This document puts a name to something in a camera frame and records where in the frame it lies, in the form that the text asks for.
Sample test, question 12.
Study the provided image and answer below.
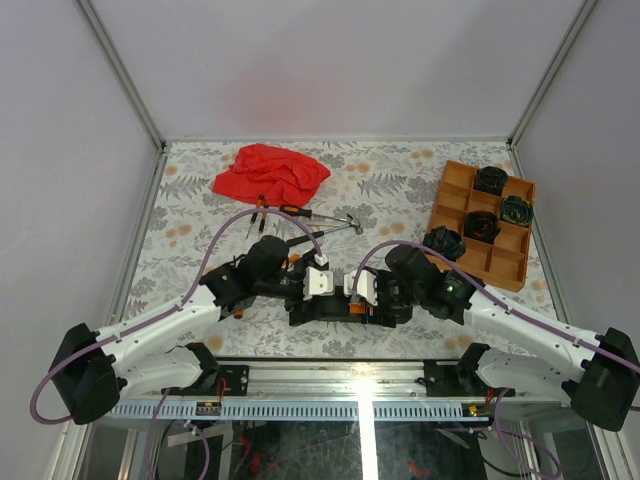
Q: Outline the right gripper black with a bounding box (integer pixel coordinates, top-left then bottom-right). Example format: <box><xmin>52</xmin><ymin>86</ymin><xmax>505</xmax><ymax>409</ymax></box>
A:
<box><xmin>361</xmin><ymin>269</ymin><xmax>423</xmax><ymax>328</ymax></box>

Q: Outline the black plastic tool case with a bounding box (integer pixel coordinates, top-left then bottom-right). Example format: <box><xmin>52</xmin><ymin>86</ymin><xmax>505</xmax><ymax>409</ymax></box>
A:
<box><xmin>283</xmin><ymin>287</ymin><xmax>414</xmax><ymax>328</ymax></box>

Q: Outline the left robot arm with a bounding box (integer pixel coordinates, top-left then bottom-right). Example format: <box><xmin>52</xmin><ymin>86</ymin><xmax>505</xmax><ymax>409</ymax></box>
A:
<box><xmin>50</xmin><ymin>236</ymin><xmax>293</xmax><ymax>425</ymax></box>

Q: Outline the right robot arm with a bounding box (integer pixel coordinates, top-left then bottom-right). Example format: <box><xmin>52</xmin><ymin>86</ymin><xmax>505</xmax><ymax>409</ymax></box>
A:
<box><xmin>385</xmin><ymin>241</ymin><xmax>639</xmax><ymax>432</ymax></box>

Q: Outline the dark floral rolled cloth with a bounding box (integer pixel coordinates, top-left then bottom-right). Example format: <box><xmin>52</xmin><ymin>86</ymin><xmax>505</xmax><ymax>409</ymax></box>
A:
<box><xmin>422</xmin><ymin>226</ymin><xmax>467</xmax><ymax>261</ymax></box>

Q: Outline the small orange black screwdriver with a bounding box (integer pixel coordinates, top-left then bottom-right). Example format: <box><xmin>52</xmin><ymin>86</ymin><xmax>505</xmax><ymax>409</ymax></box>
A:
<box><xmin>245</xmin><ymin>194</ymin><xmax>265</xmax><ymax>239</ymax></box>

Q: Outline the steel claw hammer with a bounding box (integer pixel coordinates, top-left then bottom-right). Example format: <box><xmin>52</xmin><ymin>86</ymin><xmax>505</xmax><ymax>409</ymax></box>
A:
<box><xmin>286</xmin><ymin>214</ymin><xmax>363</xmax><ymax>247</ymax></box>

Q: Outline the black orange rolled cloth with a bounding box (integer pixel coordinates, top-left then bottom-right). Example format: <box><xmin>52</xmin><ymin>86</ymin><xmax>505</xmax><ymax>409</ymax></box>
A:
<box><xmin>464</xmin><ymin>210</ymin><xmax>501</xmax><ymax>245</ymax></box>

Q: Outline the red crumpled cloth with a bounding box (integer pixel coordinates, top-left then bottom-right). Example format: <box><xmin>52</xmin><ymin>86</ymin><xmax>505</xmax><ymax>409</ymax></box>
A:
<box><xmin>212</xmin><ymin>143</ymin><xmax>331</xmax><ymax>207</ymax></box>

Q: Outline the blue green rolled cloth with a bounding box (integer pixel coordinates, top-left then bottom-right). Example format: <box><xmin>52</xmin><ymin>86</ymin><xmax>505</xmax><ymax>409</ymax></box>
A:
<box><xmin>500</xmin><ymin>195</ymin><xmax>534</xmax><ymax>228</ymax></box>

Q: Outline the dark rolled cloth top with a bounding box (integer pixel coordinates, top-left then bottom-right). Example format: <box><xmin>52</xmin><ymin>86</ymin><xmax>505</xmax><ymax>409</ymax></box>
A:
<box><xmin>473</xmin><ymin>166</ymin><xmax>509</xmax><ymax>196</ymax></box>

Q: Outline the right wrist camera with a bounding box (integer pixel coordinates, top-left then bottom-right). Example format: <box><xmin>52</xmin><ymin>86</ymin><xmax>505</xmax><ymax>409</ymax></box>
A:
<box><xmin>343</xmin><ymin>269</ymin><xmax>378</xmax><ymax>306</ymax></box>

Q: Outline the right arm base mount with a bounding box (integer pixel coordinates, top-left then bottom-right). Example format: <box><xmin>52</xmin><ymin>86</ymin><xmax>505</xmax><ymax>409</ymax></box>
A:
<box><xmin>414</xmin><ymin>359</ymin><xmax>509</xmax><ymax>398</ymax></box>

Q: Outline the aluminium front rail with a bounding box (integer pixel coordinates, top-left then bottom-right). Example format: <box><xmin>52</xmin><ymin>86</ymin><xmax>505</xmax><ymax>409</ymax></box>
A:
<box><xmin>93</xmin><ymin>349</ymin><xmax>577</xmax><ymax>407</ymax></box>

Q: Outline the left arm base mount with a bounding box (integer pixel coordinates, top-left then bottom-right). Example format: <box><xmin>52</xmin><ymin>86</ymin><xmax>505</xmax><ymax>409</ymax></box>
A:
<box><xmin>168</xmin><ymin>364</ymin><xmax>250</xmax><ymax>399</ymax></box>

